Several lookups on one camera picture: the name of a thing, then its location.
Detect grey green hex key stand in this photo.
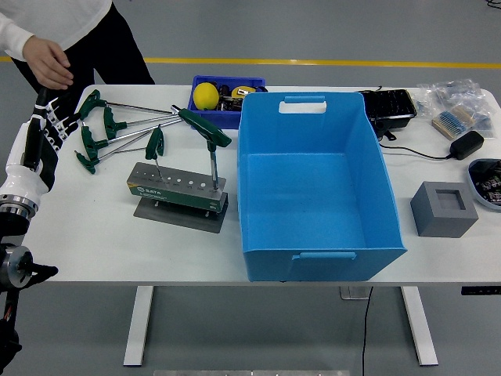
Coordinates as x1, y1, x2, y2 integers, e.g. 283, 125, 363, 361
126, 161, 230, 235

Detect blue resistor tape bundle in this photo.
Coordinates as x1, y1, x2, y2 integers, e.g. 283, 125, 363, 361
431, 104, 478, 140

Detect black table control panel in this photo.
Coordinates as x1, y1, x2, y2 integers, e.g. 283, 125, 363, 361
460, 286, 501, 296

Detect person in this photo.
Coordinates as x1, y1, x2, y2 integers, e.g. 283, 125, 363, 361
0, 0, 157, 92

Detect grey cube block with recess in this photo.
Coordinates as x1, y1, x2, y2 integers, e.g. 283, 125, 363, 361
409, 181, 480, 239

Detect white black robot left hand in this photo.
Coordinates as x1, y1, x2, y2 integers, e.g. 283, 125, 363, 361
0, 86, 81, 205

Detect clear plastic component bags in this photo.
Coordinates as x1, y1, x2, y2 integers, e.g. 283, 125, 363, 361
414, 78, 497, 138

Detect white table leg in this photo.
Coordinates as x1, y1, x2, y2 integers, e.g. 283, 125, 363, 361
123, 285, 154, 367
401, 285, 438, 367

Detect black plastic case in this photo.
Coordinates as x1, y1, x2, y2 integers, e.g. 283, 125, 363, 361
356, 89, 417, 142

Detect small green T-handle hex key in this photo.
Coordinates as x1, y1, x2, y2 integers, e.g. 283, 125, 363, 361
145, 127, 165, 185

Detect large blue folding box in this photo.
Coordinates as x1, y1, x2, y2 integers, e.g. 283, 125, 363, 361
237, 91, 409, 283

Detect black hanging cable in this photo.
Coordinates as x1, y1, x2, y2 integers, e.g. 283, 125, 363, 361
360, 286, 373, 376

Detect dark metal hardware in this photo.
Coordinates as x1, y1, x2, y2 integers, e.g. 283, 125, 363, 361
217, 83, 242, 113

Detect large green T-handle hex key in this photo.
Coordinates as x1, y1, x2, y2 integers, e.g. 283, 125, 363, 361
171, 104, 232, 193

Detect small blue plastic bin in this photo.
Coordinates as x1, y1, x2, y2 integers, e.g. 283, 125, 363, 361
186, 75, 268, 130

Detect black adapter cord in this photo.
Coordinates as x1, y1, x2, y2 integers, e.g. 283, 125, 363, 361
378, 143, 453, 161

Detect yellow tape measure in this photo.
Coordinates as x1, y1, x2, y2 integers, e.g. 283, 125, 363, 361
230, 85, 258, 99

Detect blue-rimmed tray with parts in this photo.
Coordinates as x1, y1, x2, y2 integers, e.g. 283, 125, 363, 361
467, 157, 501, 212

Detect person's right hand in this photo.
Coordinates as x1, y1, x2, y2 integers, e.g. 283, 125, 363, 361
22, 36, 74, 91

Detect black power adapter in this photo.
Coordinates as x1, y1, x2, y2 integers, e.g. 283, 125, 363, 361
449, 130, 485, 161

